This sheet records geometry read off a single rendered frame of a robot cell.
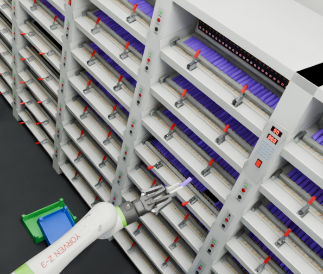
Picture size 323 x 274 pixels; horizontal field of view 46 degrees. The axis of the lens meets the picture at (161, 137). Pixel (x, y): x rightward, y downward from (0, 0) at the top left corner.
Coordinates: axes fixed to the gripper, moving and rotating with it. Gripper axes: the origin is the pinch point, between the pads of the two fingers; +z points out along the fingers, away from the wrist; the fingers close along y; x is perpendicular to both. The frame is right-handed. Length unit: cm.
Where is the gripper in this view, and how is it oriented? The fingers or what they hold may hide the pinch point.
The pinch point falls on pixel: (174, 189)
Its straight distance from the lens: 171.6
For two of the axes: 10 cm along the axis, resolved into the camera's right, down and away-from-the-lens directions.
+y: -5.1, -6.7, 5.4
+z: 8.6, -3.8, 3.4
